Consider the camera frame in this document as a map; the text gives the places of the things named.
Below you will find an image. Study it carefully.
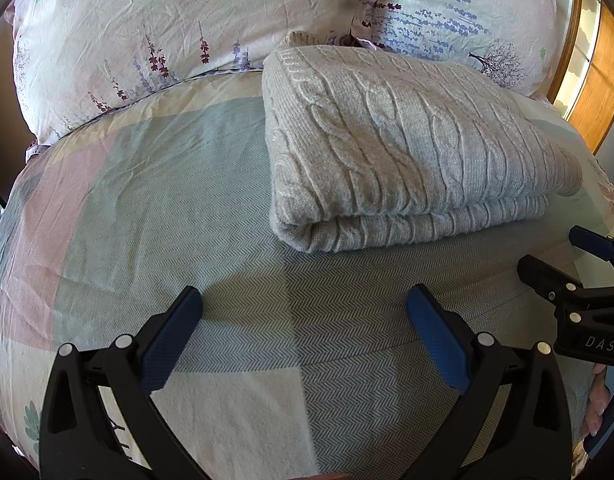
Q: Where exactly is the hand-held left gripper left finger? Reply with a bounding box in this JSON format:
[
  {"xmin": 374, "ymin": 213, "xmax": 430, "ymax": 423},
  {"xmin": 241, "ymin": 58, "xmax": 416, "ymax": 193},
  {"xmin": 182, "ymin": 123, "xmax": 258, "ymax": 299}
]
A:
[{"xmin": 39, "ymin": 286, "xmax": 223, "ymax": 480}]

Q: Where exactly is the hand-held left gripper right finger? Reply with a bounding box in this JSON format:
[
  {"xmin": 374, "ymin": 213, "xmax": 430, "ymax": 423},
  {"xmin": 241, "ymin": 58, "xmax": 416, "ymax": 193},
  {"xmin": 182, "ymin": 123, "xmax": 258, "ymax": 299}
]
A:
[{"xmin": 406, "ymin": 284, "xmax": 574, "ymax": 480}]

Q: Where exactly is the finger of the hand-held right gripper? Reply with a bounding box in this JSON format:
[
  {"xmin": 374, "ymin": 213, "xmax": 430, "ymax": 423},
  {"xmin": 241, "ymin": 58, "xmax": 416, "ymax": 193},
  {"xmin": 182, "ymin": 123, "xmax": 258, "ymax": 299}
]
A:
[
  {"xmin": 517, "ymin": 254, "xmax": 614, "ymax": 335},
  {"xmin": 569, "ymin": 225, "xmax": 614, "ymax": 267}
]

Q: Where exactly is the grey cable knit sweater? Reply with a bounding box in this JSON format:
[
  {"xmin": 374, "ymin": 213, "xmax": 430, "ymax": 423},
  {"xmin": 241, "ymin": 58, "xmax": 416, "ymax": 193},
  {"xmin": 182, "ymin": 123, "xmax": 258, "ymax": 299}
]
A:
[{"xmin": 262, "ymin": 31, "xmax": 584, "ymax": 254}]

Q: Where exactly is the person's right hand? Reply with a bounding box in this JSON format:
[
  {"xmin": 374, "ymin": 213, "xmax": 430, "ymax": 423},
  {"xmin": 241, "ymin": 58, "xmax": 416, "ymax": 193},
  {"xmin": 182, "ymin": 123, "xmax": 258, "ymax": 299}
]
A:
[{"xmin": 582, "ymin": 362, "xmax": 613, "ymax": 438}]

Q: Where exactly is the checked herringbone bed sheet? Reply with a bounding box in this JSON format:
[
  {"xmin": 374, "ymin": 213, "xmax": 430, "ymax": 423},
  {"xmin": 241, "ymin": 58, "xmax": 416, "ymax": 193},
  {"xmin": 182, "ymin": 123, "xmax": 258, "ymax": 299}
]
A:
[{"xmin": 0, "ymin": 67, "xmax": 614, "ymax": 480}]

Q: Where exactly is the wooden furniture panel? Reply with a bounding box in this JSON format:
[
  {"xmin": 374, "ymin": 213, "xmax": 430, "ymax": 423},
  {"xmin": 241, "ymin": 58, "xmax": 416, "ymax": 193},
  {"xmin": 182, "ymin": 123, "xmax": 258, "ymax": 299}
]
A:
[{"xmin": 546, "ymin": 0, "xmax": 614, "ymax": 157}]

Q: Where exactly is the blue floral pillow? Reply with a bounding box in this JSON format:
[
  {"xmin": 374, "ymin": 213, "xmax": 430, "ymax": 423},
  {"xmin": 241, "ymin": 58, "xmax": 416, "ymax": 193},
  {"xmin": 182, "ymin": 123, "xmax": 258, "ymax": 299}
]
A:
[{"xmin": 348, "ymin": 0, "xmax": 572, "ymax": 107}]

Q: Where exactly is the pink floral pillow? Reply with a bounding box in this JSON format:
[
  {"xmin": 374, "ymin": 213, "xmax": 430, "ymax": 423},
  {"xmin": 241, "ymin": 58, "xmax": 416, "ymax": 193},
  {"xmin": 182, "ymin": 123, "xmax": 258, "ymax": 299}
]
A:
[{"xmin": 6, "ymin": 0, "xmax": 362, "ymax": 147}]

